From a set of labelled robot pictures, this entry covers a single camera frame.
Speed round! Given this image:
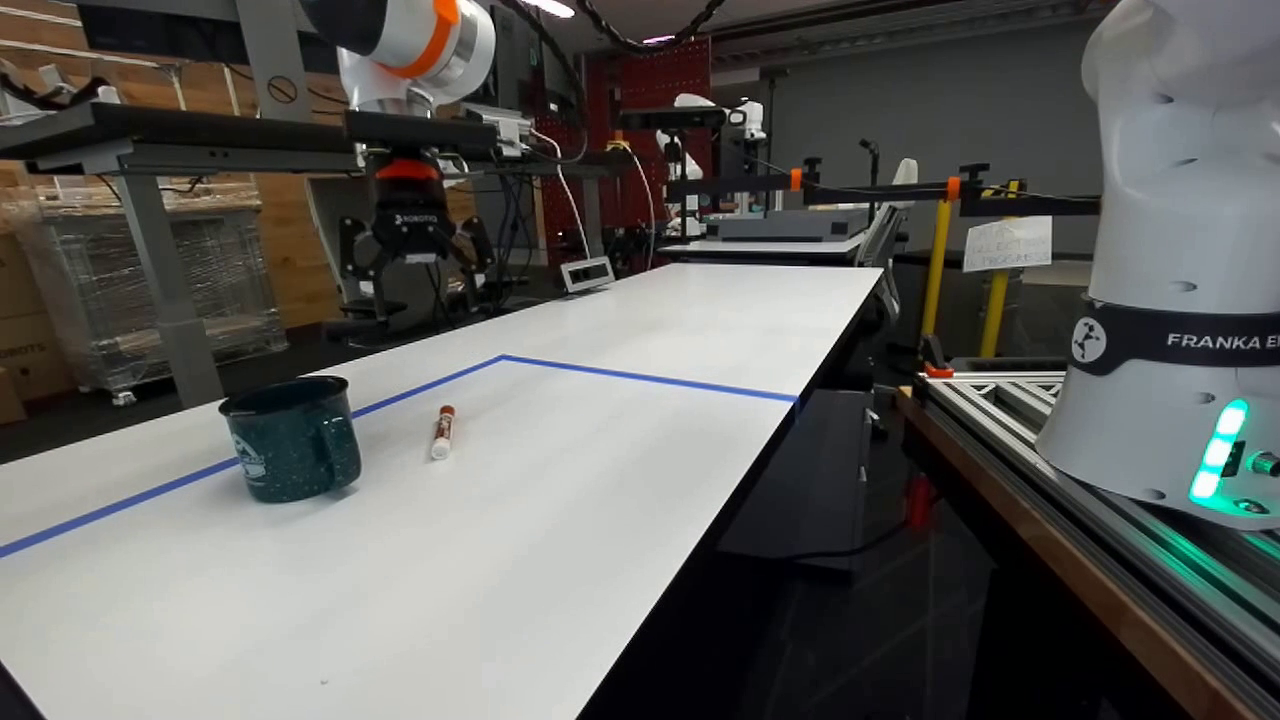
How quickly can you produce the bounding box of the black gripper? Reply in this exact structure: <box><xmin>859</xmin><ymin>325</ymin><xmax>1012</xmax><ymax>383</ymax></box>
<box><xmin>366</xmin><ymin>154</ymin><xmax>462</xmax><ymax>265</ymax></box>

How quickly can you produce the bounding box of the red marker with white cap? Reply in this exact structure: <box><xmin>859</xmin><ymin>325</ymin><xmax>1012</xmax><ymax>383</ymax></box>
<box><xmin>423</xmin><ymin>399</ymin><xmax>464</xmax><ymax>465</ymax></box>

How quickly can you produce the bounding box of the dark teal mug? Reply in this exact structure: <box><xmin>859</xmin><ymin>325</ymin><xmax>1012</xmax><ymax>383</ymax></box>
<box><xmin>217</xmin><ymin>372</ymin><xmax>368</xmax><ymax>509</ymax></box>

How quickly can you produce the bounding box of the small display device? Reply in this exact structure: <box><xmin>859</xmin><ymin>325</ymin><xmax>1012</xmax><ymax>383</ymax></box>
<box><xmin>558</xmin><ymin>253</ymin><xmax>621</xmax><ymax>294</ymax></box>

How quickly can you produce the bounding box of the red panel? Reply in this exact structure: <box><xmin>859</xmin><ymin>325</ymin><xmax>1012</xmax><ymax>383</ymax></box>
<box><xmin>582</xmin><ymin>36</ymin><xmax>719</xmax><ymax>261</ymax></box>

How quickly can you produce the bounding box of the blue tape line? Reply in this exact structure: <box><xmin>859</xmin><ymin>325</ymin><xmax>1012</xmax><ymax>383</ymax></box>
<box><xmin>0</xmin><ymin>348</ymin><xmax>802</xmax><ymax>565</ymax></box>

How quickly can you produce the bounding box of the grey background table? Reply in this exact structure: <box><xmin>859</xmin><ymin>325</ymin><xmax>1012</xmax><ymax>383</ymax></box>
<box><xmin>656</xmin><ymin>200</ymin><xmax>902</xmax><ymax>273</ymax></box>

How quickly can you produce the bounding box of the white paper sign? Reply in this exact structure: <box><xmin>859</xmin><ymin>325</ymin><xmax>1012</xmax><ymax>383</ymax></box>
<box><xmin>962</xmin><ymin>212</ymin><xmax>1059</xmax><ymax>279</ymax></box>

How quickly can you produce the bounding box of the wire mesh cage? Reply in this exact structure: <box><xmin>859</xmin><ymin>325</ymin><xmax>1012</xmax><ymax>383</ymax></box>
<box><xmin>36</xmin><ymin>200</ymin><xmax>292</xmax><ymax>392</ymax></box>

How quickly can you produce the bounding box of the black overhead cable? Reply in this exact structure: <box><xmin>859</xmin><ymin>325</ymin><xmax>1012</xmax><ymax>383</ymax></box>
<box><xmin>567</xmin><ymin>0</ymin><xmax>737</xmax><ymax>49</ymax></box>

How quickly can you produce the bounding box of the tall yellow post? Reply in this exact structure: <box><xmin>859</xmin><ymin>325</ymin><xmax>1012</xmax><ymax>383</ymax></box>
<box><xmin>917</xmin><ymin>195</ymin><xmax>962</xmax><ymax>380</ymax></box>

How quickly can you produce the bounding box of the short yellow post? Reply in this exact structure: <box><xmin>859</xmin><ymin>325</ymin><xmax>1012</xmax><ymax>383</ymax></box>
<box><xmin>979</xmin><ymin>268</ymin><xmax>1021</xmax><ymax>366</ymax></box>

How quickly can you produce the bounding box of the aluminium profile frame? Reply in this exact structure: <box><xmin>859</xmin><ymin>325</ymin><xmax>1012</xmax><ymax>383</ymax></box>
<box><xmin>902</xmin><ymin>366</ymin><xmax>1280</xmax><ymax>720</ymax></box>

